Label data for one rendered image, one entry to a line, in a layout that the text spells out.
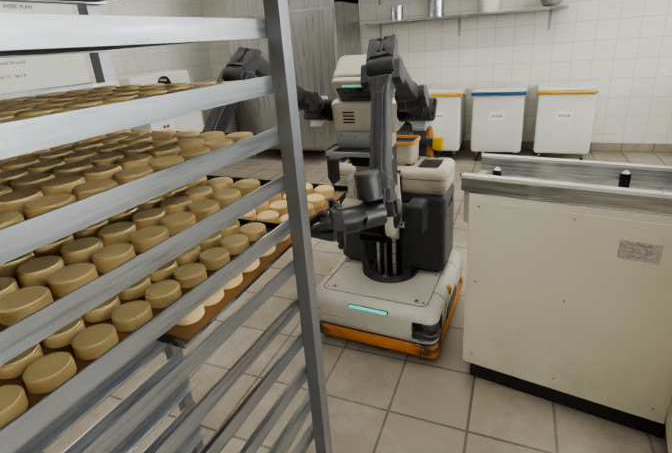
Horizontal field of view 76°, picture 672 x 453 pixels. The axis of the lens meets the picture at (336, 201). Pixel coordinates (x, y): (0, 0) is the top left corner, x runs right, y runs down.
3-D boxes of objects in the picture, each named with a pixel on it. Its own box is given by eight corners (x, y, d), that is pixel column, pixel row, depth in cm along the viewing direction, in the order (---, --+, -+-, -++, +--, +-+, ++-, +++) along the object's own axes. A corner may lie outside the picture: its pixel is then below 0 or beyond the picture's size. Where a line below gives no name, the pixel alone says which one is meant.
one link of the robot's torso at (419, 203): (371, 230, 212) (369, 182, 204) (428, 237, 201) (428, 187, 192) (350, 255, 190) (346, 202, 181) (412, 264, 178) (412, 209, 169)
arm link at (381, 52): (397, 21, 112) (360, 30, 116) (398, 70, 110) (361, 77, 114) (428, 90, 153) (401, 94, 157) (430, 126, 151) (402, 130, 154)
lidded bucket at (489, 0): (501, 11, 477) (502, -10, 470) (500, 10, 456) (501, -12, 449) (478, 13, 486) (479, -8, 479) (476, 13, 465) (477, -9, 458)
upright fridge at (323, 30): (365, 146, 592) (357, -20, 521) (341, 164, 514) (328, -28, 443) (276, 144, 644) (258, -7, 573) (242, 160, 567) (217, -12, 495)
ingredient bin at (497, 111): (468, 162, 484) (471, 92, 457) (474, 149, 539) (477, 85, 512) (520, 164, 463) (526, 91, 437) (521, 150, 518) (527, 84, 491)
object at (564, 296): (657, 380, 176) (707, 169, 144) (663, 445, 149) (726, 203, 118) (481, 331, 212) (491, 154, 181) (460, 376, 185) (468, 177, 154)
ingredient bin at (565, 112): (530, 164, 461) (537, 91, 434) (532, 150, 515) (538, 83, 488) (588, 167, 439) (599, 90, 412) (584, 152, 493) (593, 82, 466)
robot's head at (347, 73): (350, 79, 179) (338, 52, 167) (398, 77, 170) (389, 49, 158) (341, 106, 174) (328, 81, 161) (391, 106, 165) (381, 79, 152)
